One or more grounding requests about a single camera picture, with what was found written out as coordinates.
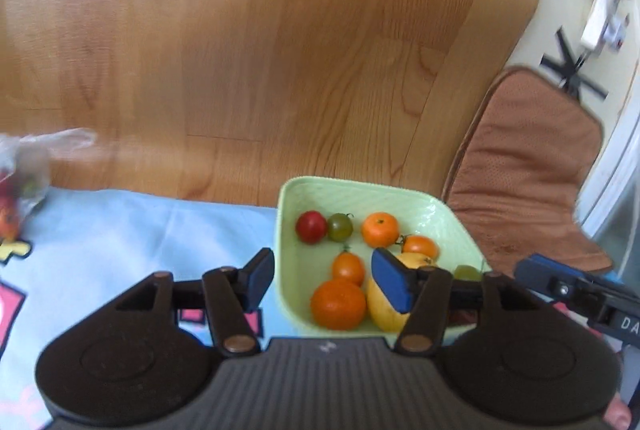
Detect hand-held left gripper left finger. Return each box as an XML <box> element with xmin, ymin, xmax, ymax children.
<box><xmin>112</xmin><ymin>247</ymin><xmax>277</xmax><ymax>357</ymax></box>

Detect mandarin orange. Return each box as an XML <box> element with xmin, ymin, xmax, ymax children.
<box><xmin>310</xmin><ymin>279</ymin><xmax>367</xmax><ymax>331</ymax></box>
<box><xmin>361</xmin><ymin>211</ymin><xmax>401</xmax><ymax>247</ymax></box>

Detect person's right hand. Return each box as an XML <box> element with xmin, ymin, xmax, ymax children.
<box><xmin>606</xmin><ymin>396</ymin><xmax>635</xmax><ymax>430</ymax></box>

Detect black tape strips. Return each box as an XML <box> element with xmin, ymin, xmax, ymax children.
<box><xmin>540</xmin><ymin>26</ymin><xmax>610</xmax><ymax>102</ymax></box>

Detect red cherry tomato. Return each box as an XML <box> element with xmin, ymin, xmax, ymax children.
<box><xmin>295</xmin><ymin>210</ymin><xmax>328</xmax><ymax>245</ymax></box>

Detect small orange tomato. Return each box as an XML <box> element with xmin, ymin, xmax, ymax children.
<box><xmin>331</xmin><ymin>250</ymin><xmax>366</xmax><ymax>287</ymax></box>

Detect yellow lemon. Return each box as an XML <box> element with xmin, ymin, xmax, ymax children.
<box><xmin>366</xmin><ymin>251</ymin><xmax>436</xmax><ymax>333</ymax></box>

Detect printed blanket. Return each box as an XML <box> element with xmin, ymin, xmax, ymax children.
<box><xmin>0</xmin><ymin>187</ymin><xmax>591</xmax><ymax>430</ymax></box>

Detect pale green tomato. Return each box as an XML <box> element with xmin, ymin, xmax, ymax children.
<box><xmin>452</xmin><ymin>264</ymin><xmax>485</xmax><ymax>282</ymax></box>

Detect brown cushion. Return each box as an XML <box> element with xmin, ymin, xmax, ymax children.
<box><xmin>442</xmin><ymin>66</ymin><xmax>615</xmax><ymax>276</ymax></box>

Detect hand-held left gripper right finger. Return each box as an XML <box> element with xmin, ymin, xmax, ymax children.
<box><xmin>371</xmin><ymin>247</ymin><xmax>547</xmax><ymax>355</ymax></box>

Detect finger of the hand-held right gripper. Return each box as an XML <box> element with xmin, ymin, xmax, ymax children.
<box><xmin>595</xmin><ymin>270</ymin><xmax>628</xmax><ymax>288</ymax></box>
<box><xmin>514</xmin><ymin>253</ymin><xmax>585</xmax><ymax>308</ymax></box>

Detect green cherry tomato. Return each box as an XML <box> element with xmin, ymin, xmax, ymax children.
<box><xmin>326</xmin><ymin>213</ymin><xmax>355</xmax><ymax>242</ymax></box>

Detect white power strip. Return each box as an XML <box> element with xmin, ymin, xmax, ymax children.
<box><xmin>579</xmin><ymin>0</ymin><xmax>632</xmax><ymax>57</ymax></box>

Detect light green plastic tray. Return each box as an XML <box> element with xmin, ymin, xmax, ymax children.
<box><xmin>276</xmin><ymin>176</ymin><xmax>493</xmax><ymax>343</ymax></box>

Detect clear plastic bag of tomatoes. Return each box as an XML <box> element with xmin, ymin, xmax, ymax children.
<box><xmin>0</xmin><ymin>128</ymin><xmax>97</xmax><ymax>241</ymax></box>

